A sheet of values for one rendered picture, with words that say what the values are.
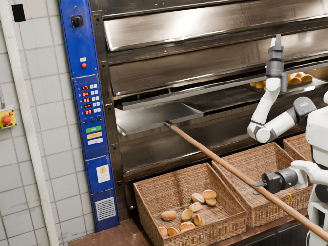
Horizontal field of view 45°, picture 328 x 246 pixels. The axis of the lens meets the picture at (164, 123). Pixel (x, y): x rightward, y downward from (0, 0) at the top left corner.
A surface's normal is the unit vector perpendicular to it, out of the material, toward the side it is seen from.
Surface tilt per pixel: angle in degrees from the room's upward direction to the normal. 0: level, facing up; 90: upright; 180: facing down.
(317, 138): 90
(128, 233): 0
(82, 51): 90
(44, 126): 90
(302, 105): 34
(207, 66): 70
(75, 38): 90
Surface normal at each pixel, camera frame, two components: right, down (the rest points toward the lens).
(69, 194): 0.42, 0.31
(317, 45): 0.37, -0.03
